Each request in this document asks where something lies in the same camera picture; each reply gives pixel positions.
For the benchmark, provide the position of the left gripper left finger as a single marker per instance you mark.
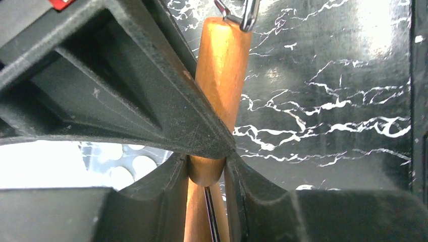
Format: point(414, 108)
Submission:
point(151, 209)

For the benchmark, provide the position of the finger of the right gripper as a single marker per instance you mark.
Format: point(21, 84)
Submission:
point(103, 71)

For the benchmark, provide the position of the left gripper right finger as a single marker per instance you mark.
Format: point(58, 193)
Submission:
point(259, 210)

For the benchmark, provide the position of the wooden double-ended rolling pin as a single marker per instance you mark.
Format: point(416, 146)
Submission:
point(220, 73)

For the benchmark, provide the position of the round dough wrapper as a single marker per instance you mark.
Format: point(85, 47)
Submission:
point(120, 177)
point(110, 151)
point(136, 147)
point(142, 166)

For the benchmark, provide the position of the clear plastic tray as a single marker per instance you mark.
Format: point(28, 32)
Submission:
point(65, 164)

